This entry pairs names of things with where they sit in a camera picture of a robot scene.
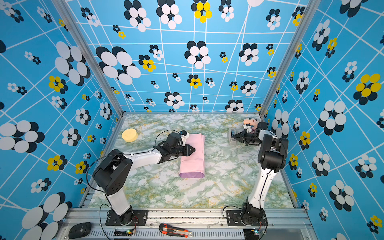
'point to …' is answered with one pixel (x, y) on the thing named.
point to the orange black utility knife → (168, 229)
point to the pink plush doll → (252, 120)
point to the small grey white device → (232, 141)
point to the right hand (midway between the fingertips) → (235, 136)
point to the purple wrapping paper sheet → (193, 166)
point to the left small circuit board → (123, 232)
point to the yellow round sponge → (129, 135)
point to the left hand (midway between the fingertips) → (195, 149)
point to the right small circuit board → (251, 233)
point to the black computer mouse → (80, 230)
